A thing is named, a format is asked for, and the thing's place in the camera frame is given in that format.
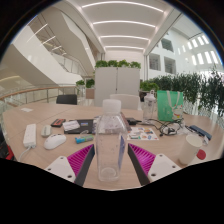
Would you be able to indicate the row of green hedge plants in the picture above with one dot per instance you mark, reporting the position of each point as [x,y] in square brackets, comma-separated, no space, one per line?
[193,88]

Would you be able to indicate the ceiling light strips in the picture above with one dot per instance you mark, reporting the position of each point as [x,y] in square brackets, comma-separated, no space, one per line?
[123,22]

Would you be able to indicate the low green shrub planter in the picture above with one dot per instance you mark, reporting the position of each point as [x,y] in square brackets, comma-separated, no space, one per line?
[149,86]

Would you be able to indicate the clear plastic water bottle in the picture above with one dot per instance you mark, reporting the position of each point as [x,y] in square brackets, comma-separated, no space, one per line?
[110,146]

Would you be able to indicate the colourful sticker sheet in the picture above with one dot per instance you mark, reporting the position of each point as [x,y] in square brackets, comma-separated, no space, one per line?
[142,134]

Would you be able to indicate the white card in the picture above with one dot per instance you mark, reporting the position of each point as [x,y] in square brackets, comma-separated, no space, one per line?
[71,125]

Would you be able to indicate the white computer mouse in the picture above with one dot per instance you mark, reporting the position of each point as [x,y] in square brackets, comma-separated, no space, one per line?
[54,141]

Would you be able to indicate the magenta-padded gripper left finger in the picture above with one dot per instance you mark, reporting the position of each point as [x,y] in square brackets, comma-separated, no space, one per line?
[60,166]

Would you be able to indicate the black chair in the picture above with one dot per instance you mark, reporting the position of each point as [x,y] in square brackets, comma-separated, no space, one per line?
[66,99]

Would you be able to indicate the glass railing with wooden handrail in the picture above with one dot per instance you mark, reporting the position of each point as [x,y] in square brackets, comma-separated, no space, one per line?
[33,96]

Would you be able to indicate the wooden planter with plants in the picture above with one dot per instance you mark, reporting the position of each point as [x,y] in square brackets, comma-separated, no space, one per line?
[89,90]

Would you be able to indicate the teal marker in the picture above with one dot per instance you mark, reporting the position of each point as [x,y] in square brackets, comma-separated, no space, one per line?
[84,139]

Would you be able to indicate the white power strip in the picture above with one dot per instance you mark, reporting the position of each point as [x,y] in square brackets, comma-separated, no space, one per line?
[29,135]

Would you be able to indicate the clear tumbler with lid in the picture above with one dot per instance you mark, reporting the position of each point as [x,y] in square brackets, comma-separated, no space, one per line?
[149,106]

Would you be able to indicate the red and black phone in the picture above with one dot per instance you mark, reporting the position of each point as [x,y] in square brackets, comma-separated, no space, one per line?
[58,122]

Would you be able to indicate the green tote bag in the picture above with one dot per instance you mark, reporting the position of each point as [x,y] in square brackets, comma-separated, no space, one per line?
[168,106]

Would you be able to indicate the white cabinet with plants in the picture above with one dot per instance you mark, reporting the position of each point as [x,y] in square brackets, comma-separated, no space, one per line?
[116,83]

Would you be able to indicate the black power adapter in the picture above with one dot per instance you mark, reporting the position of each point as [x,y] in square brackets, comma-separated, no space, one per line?
[131,121]

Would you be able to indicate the white cup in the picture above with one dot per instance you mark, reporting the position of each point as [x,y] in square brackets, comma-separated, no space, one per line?
[190,150]

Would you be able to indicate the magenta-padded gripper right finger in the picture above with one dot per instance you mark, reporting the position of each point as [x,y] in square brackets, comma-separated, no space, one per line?
[163,165]

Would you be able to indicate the white paper sheet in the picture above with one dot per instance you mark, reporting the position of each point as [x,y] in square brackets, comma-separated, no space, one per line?
[26,109]

